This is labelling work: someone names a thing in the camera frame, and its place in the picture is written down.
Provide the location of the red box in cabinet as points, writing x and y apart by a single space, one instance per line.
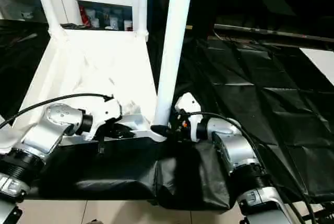
83 15

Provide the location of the black plastic mat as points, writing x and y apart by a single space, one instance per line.
248 91

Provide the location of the white flat board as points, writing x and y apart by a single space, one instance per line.
319 62

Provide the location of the white plastic table top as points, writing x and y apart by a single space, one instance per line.
99 64

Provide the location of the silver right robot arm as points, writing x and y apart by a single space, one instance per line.
235 145

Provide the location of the dark metal rail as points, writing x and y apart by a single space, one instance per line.
274 32

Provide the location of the small white cup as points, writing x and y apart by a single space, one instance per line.
95 22
128 25

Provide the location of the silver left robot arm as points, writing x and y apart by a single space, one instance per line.
52 124

